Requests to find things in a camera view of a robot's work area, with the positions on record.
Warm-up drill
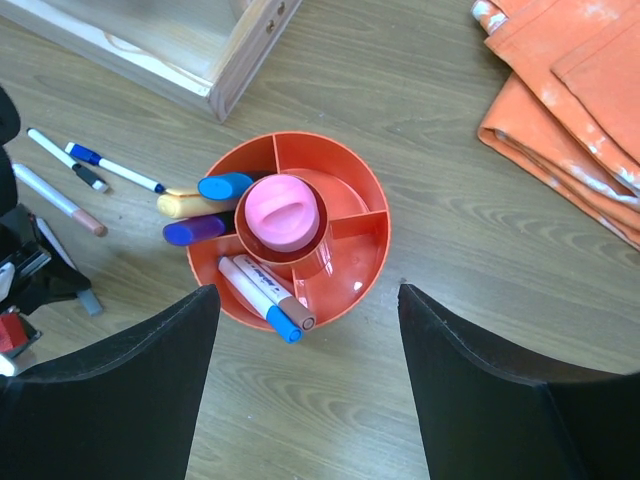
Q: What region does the white pen black cap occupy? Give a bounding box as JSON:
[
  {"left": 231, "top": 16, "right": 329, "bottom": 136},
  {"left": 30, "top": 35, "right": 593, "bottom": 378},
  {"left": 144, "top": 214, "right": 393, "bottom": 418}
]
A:
[{"left": 26, "top": 128, "right": 109, "bottom": 193}]

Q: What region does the white pen salmon cap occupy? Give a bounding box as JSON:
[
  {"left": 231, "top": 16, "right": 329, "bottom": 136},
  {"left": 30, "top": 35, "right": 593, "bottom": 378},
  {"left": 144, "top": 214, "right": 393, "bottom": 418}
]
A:
[{"left": 12, "top": 163, "right": 107, "bottom": 237}]

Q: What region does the orange folded cloth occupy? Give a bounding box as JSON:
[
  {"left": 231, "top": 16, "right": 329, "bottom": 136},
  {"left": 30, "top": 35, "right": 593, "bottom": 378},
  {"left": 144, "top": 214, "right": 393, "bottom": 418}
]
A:
[{"left": 471, "top": 1, "right": 639, "bottom": 247}]

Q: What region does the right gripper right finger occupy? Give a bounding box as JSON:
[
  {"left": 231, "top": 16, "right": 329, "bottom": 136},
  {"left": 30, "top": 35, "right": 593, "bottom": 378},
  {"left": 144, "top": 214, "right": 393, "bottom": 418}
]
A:
[{"left": 398, "top": 284, "right": 639, "bottom": 479}]

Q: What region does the orange pink highlighter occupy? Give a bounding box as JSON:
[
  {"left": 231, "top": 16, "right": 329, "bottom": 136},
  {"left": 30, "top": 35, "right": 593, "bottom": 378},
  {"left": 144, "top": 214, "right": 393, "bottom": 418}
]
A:
[{"left": 156, "top": 188, "right": 239, "bottom": 219}]

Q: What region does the black highlighter purple cap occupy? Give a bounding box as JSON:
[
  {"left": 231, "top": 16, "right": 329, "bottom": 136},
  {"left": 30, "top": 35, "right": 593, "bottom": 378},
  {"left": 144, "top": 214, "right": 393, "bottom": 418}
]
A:
[{"left": 163, "top": 211, "right": 235, "bottom": 246}]

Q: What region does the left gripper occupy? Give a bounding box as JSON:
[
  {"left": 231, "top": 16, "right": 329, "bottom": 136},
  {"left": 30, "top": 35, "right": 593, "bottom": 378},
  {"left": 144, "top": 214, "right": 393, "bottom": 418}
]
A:
[{"left": 1, "top": 204, "right": 91, "bottom": 315}]

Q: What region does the orange round divided organizer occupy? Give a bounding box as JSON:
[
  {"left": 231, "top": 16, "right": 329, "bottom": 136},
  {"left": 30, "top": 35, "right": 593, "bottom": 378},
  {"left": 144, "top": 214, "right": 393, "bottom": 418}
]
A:
[{"left": 187, "top": 131, "right": 391, "bottom": 332}]

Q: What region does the white pen light-blue cap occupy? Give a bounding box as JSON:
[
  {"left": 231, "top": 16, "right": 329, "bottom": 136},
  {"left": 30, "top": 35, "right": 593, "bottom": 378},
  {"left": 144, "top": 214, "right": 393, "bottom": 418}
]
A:
[{"left": 218, "top": 257, "right": 303, "bottom": 344}]

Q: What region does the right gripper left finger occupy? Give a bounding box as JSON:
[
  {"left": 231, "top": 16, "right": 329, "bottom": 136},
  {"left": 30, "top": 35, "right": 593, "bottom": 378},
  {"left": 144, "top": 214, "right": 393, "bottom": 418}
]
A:
[{"left": 1, "top": 286, "right": 220, "bottom": 479}]

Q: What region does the glue tube pink cap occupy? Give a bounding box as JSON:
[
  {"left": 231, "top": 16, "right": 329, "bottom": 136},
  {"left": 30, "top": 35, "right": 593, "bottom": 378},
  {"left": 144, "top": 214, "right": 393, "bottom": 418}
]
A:
[{"left": 244, "top": 174, "right": 320, "bottom": 253}]

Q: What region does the black highlighter blue cap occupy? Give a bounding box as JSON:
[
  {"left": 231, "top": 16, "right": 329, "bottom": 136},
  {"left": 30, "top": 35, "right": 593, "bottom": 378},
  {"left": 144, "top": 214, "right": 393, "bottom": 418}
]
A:
[{"left": 197, "top": 171, "right": 272, "bottom": 201}]

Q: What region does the white pen brown cap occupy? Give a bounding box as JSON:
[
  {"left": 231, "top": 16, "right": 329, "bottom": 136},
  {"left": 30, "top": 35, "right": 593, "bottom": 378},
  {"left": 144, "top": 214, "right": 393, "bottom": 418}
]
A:
[{"left": 232, "top": 254, "right": 316, "bottom": 332}]

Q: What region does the white pen grey cap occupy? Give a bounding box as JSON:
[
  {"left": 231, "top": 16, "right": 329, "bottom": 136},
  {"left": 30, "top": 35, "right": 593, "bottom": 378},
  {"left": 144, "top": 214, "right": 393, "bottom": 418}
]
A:
[{"left": 36, "top": 217, "right": 103, "bottom": 317}]

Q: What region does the white pen dark-blue cap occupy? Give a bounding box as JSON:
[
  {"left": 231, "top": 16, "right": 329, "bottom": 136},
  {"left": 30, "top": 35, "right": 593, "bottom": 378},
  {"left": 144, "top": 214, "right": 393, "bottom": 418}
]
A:
[{"left": 64, "top": 142, "right": 166, "bottom": 194}]

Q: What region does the wooden clothes rack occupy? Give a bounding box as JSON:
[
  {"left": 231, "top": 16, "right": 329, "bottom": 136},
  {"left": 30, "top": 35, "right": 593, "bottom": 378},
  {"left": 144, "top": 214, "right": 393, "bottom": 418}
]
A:
[{"left": 1, "top": 0, "right": 300, "bottom": 123}]

